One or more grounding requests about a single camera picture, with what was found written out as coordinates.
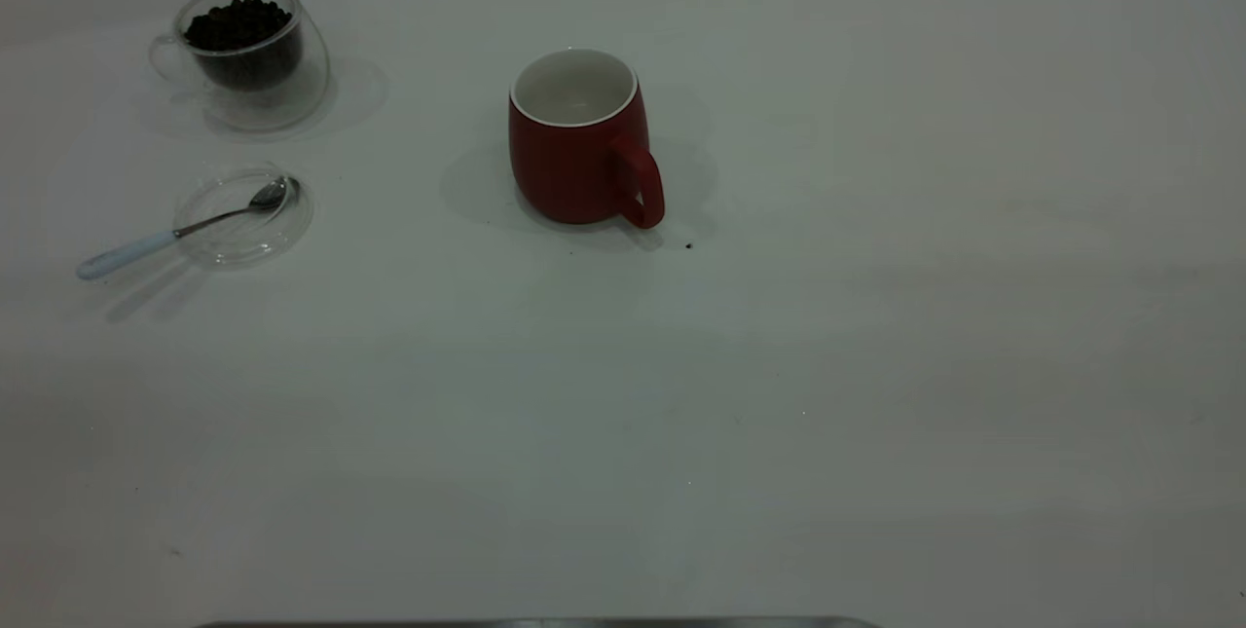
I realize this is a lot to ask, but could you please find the red ceramic mug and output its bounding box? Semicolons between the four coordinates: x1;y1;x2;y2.
507;47;667;230

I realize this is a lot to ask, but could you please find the spoon with pale handle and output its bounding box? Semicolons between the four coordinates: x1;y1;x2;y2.
76;176;301;281

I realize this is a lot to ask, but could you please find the clear glass cup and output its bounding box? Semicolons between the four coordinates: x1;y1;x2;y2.
148;0;332;133

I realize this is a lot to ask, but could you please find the pile of coffee beans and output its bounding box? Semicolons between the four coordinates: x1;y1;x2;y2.
184;0;303;92

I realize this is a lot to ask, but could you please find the clear glass saucer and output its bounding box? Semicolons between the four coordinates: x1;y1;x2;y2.
173;166;314;269

